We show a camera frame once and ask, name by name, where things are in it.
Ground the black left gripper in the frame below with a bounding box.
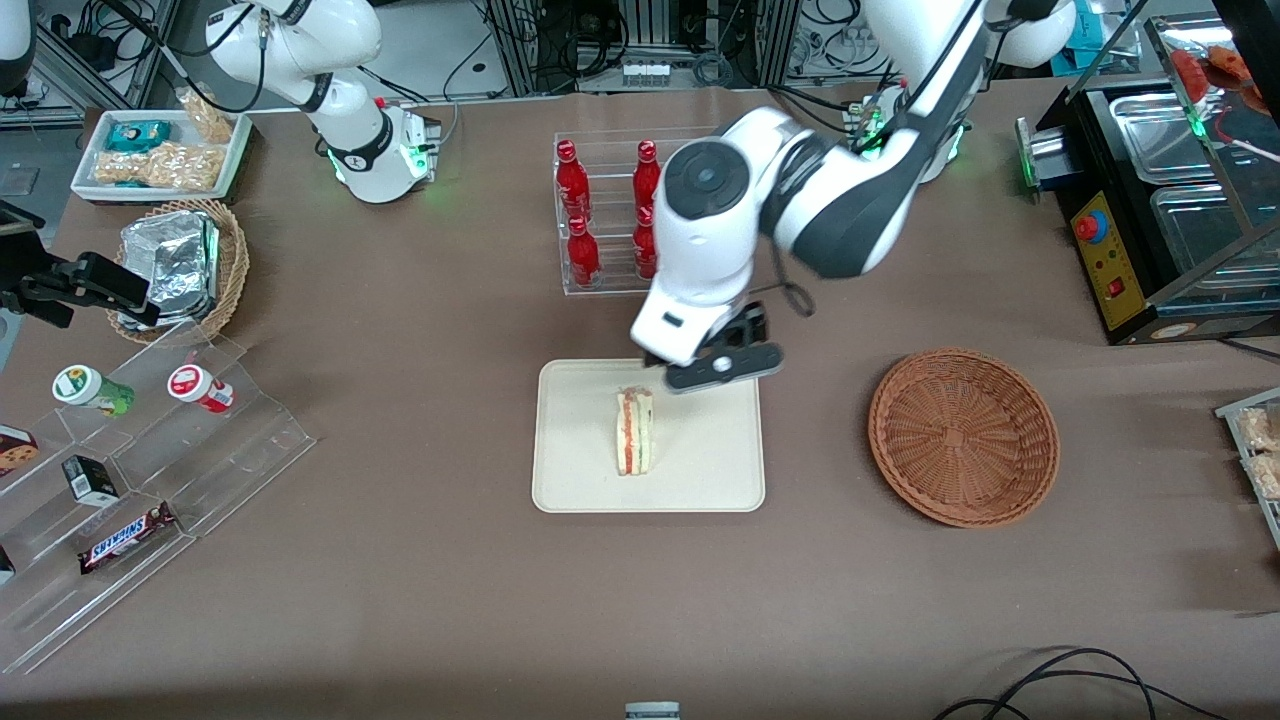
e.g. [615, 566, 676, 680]
[698, 301, 772, 355]

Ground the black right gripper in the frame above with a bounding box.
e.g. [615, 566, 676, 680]
[0, 235, 162, 328]

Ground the triangular sandwich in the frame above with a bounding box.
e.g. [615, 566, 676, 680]
[615, 386, 657, 477]

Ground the light wicker basket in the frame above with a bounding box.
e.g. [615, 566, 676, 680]
[108, 198, 251, 346]

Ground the white rectangular tray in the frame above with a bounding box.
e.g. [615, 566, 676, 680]
[70, 108, 254, 203]

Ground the cream plastic tray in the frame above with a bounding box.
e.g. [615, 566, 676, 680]
[531, 357, 766, 514]

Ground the brown wicker basket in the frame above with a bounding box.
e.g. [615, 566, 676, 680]
[868, 347, 1060, 528]

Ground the green lid cup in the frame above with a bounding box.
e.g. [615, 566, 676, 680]
[52, 364, 136, 418]

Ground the red lid cup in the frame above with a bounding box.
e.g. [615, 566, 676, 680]
[166, 364, 236, 414]

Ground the red cola bottle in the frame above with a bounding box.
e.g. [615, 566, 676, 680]
[555, 140, 592, 224]
[632, 140, 663, 216]
[632, 207, 658, 282]
[567, 215, 602, 291]

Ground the large clear nut bag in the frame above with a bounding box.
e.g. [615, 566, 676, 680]
[93, 142, 229, 192]

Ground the teal snack packet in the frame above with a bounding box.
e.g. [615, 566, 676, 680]
[104, 120, 173, 153]

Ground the clear acrylic bottle rack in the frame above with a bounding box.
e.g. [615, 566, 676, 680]
[553, 125, 727, 297]

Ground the small black box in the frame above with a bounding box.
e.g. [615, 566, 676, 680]
[61, 455, 121, 505]

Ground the brown cookie box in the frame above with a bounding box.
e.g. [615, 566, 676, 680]
[0, 425, 41, 479]

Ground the clear acrylic stepped display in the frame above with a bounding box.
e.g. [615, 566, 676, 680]
[0, 320, 317, 677]

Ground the small clear nut bag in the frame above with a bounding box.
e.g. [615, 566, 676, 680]
[177, 87, 235, 145]

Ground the Snickers chocolate bar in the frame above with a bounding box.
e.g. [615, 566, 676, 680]
[78, 502, 179, 576]

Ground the black food warmer machine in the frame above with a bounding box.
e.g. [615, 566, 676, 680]
[1015, 15, 1280, 347]

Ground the teal box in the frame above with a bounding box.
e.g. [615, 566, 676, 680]
[1050, 22, 1103, 74]

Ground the steel pan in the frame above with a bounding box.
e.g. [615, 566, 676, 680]
[1108, 92, 1219, 187]
[1150, 185, 1280, 293]

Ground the red food item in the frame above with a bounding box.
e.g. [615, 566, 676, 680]
[1170, 45, 1263, 113]

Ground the black cable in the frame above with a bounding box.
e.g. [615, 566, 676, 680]
[935, 647, 1233, 720]

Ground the wire rack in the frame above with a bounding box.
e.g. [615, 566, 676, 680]
[1215, 385, 1280, 553]

